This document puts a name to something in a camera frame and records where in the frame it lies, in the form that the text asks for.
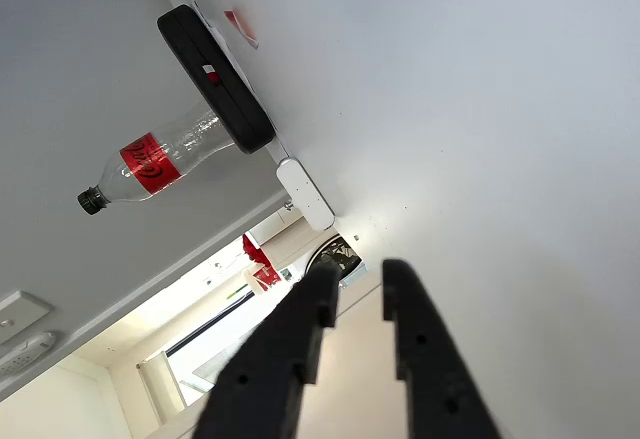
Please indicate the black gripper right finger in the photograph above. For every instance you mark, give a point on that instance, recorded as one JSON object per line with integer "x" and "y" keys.
{"x": 435, "y": 369}

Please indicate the clear plastic cola bottle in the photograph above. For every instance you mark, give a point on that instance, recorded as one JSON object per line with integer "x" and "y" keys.
{"x": 150, "y": 164}

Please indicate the white wall handset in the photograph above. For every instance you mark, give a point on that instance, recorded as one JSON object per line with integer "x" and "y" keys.
{"x": 25, "y": 354}

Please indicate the white power adapter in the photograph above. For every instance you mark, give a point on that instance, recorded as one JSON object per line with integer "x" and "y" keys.
{"x": 305, "y": 194}

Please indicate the white wall switch plate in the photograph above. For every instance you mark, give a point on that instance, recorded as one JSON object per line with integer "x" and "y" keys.
{"x": 20, "y": 311}

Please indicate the white curtain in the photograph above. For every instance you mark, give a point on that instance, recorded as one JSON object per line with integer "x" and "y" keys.
{"x": 160, "y": 384}

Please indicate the red white card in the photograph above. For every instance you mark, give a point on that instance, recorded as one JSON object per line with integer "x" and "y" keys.
{"x": 242, "y": 29}

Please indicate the black glasses case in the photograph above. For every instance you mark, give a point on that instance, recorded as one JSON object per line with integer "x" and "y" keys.
{"x": 215, "y": 79}

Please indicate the dark round appliance door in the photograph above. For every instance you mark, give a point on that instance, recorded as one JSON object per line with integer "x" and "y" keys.
{"x": 335, "y": 254}

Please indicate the red decoration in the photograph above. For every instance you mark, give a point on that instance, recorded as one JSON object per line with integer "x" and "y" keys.
{"x": 255, "y": 254}

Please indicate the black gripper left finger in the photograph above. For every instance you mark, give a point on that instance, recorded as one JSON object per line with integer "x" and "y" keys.
{"x": 270, "y": 369}

